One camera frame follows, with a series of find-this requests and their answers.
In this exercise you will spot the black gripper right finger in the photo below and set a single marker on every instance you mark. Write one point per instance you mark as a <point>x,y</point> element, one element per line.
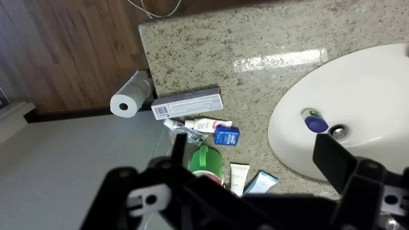
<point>333,163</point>

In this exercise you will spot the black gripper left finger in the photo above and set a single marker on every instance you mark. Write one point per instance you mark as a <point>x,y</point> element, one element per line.
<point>179,150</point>

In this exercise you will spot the white oval sink basin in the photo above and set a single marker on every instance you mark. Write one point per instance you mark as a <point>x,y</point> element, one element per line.
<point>365,97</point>

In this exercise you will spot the clear plastic wrapped item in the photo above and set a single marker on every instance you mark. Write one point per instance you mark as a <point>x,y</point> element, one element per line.
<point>193,135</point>

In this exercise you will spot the green mug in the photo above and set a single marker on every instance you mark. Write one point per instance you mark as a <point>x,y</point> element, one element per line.
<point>205,161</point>

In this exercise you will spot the small white tube red print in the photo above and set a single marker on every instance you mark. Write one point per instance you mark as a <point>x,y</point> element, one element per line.
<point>204,124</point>

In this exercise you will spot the long grey white toothpaste box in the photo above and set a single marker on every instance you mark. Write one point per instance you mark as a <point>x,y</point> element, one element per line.
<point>186,103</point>

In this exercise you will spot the blue dental floss case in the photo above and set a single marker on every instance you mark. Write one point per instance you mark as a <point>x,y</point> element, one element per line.
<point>226,135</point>

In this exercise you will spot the white cream tube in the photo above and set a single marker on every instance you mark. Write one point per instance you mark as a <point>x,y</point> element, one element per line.
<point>239,176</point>

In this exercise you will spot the white toilet paper roll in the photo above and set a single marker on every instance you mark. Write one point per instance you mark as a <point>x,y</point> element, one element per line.
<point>127,97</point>

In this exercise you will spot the light blue packet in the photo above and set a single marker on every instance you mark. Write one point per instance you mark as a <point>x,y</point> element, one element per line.
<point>260,182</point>

